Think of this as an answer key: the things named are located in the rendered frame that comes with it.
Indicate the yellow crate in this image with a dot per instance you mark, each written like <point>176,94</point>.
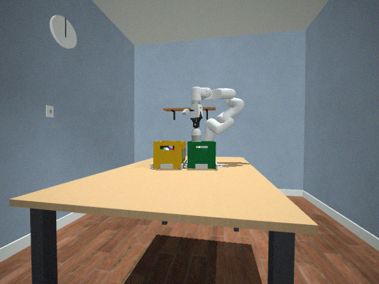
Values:
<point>175,157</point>

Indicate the green plastic bottle crate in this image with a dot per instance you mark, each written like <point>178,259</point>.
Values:
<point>201,155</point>

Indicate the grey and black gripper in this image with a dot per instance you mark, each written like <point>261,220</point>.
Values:
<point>196,114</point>

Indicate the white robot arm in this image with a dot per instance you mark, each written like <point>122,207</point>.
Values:
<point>225,119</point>

